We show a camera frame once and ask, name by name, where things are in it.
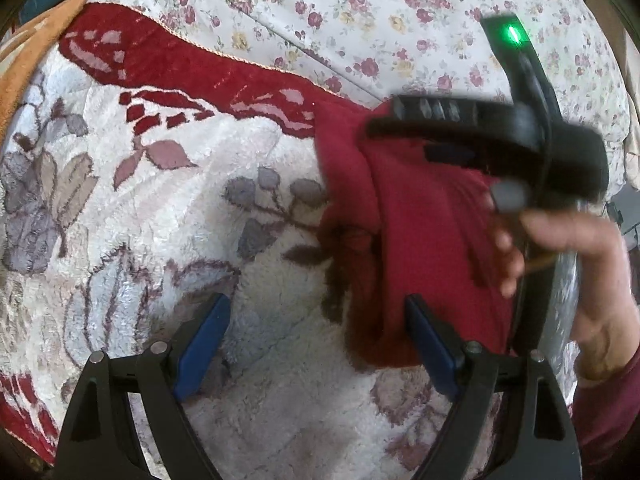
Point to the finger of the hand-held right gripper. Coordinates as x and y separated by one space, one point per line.
450 155
450 115

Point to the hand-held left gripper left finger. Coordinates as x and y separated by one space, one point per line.
202 350

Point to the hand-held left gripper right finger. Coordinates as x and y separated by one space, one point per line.
432 355

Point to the red sweatshirt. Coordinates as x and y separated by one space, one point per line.
425 240

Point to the person's right hand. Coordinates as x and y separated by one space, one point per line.
600 280

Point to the fluffy white red floral blanket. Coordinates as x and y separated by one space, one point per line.
175 220

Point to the floral bed sheet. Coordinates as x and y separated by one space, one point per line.
350 15

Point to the orange plush blanket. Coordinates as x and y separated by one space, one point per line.
30 55

